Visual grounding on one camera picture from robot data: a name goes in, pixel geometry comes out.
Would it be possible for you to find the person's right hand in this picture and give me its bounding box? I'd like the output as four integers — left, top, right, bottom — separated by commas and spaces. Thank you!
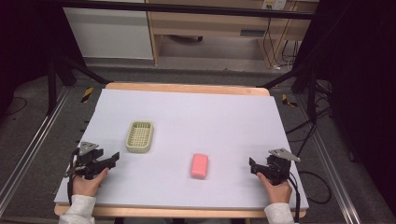
256, 172, 293, 205

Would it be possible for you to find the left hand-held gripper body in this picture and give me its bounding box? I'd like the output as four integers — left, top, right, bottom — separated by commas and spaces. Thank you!
64, 141, 106, 180

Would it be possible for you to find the metal floor rail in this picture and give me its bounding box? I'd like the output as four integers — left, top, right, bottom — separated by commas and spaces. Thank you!
306, 124, 363, 224
0, 86, 72, 216

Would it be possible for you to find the person's left hand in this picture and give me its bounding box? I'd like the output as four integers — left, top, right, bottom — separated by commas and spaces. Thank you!
72, 167, 110, 198

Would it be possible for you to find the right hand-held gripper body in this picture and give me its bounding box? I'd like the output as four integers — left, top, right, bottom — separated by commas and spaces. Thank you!
257, 147, 302, 187

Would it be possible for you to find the white foam board mat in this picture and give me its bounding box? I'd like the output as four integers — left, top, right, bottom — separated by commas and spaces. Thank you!
53, 88, 310, 211

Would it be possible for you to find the black metal frame bar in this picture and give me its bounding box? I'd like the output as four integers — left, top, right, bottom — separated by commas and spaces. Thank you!
46, 0, 316, 21

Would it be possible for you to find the black floor cable loop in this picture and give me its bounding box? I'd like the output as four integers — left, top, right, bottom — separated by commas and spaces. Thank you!
298, 170, 333, 205

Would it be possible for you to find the hand-held gripper black cable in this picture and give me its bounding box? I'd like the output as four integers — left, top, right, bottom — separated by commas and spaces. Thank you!
281, 161, 303, 224
66, 147, 80, 205

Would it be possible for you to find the bundle of black floor cables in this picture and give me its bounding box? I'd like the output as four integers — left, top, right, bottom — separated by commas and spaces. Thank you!
285, 78, 334, 158

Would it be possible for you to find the pink soap bar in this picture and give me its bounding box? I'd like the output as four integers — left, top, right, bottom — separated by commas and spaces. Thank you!
190, 152, 210, 180

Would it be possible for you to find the wooden table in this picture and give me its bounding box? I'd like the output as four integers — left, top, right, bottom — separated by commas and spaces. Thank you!
53, 81, 308, 219

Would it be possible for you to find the right hand-held gripper black cable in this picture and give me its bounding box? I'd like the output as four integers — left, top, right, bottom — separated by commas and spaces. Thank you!
281, 161, 303, 224

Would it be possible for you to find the black metal stand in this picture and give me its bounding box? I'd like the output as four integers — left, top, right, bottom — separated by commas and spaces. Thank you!
46, 54, 110, 117
257, 55, 319, 120

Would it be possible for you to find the wooden desk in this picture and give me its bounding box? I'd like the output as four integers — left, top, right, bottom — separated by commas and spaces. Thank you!
145, 0, 319, 69

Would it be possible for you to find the left hand-held gripper black cable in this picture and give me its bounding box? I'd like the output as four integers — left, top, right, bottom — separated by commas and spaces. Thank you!
66, 147, 80, 205

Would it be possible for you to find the white cabinet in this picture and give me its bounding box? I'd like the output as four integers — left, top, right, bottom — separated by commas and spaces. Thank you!
62, 7, 154, 61

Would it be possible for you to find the beige plastic soap dish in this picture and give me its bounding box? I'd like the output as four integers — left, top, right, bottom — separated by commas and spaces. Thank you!
125, 119, 155, 154

